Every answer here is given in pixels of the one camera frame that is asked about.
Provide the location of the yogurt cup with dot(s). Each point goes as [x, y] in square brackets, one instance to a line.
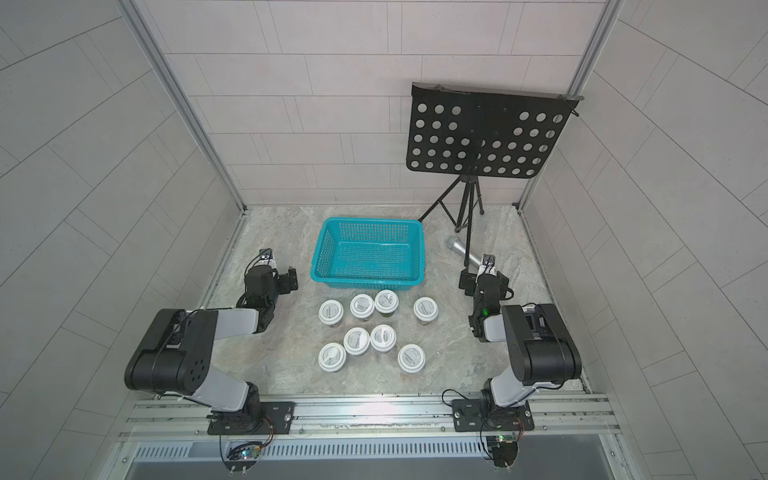
[356, 341]
[332, 357]
[331, 313]
[411, 358]
[362, 307]
[386, 302]
[426, 310]
[383, 338]

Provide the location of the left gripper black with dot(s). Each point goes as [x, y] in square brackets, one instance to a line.
[285, 281]

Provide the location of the black perforated music stand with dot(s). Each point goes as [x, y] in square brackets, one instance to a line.
[473, 132]

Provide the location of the teal plastic basket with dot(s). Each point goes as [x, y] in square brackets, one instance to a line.
[369, 254]

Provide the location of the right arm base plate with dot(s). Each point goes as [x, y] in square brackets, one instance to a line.
[473, 415]

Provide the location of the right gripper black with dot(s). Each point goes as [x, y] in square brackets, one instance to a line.
[477, 327]

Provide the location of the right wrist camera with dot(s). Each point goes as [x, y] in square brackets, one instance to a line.
[487, 265]

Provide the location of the silver metal cylinder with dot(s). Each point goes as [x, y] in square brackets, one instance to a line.
[457, 245]

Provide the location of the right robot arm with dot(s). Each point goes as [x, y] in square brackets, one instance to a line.
[542, 354]

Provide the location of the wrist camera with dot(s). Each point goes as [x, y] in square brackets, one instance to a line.
[267, 257]
[487, 265]

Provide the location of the circuit board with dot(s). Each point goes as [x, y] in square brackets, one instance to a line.
[502, 452]
[240, 459]

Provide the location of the aluminium mounting rail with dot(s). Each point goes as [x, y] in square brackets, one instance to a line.
[368, 416]

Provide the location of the left circuit board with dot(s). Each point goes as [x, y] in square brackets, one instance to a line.
[240, 459]

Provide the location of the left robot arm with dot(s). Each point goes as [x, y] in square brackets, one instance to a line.
[175, 354]

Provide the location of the right circuit board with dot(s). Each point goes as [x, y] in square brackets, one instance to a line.
[502, 452]

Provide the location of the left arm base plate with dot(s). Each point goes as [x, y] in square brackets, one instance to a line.
[272, 417]

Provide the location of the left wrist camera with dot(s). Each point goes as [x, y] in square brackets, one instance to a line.
[267, 257]

